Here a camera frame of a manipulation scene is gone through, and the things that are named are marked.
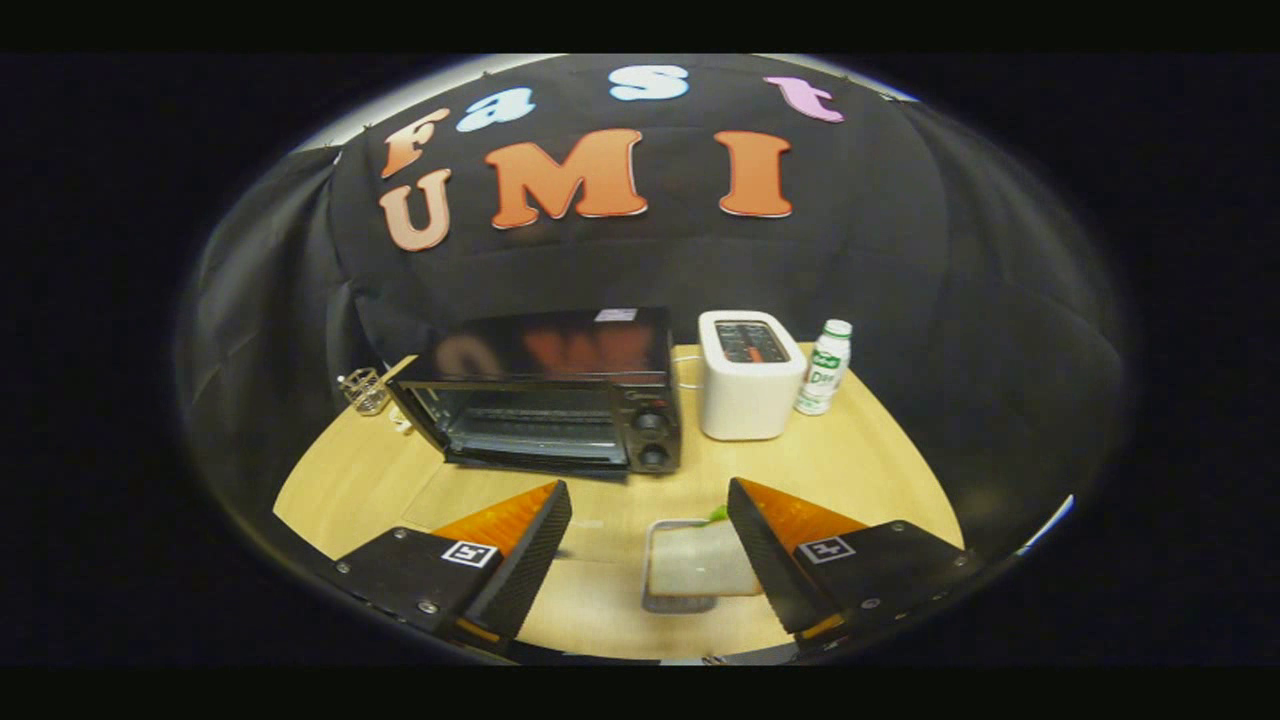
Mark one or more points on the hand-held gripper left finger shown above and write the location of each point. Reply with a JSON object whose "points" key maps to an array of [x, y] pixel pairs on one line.
{"points": [[530, 565]]}

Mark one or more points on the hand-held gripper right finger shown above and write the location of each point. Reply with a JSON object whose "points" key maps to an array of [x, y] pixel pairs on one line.
{"points": [[768, 565]]}

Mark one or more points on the lettuce sandwich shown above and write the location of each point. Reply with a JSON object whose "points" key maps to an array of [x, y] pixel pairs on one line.
{"points": [[705, 562]]}

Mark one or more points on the black toaster oven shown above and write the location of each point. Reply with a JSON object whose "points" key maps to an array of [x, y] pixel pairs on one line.
{"points": [[560, 385]]}

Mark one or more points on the white pop-up toaster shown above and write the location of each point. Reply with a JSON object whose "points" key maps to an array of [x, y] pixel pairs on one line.
{"points": [[748, 395]]}

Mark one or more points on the small grey metal tray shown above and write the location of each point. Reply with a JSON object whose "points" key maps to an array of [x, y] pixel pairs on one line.
{"points": [[675, 603]]}

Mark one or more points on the white bottle green label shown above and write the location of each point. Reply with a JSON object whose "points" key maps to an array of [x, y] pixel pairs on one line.
{"points": [[822, 375]]}

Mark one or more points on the small clear glass cup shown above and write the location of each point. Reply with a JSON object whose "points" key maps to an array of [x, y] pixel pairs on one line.
{"points": [[366, 392]]}

